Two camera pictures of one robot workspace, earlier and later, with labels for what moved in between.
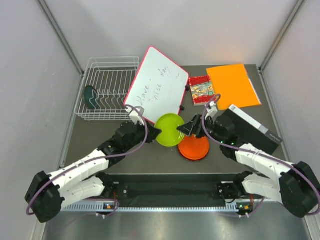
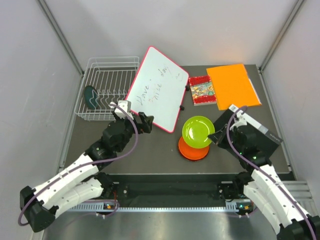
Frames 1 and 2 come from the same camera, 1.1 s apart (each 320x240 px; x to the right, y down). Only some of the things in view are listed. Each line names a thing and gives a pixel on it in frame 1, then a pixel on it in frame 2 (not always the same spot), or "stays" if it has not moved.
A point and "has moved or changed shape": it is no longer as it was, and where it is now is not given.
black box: x=252 y=131 stays
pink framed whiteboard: x=159 y=86 stays
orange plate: x=193 y=148 stays
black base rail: x=169 y=186 stays
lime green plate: x=168 y=123 has moved or changed shape
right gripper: x=186 y=128 -> x=218 y=137
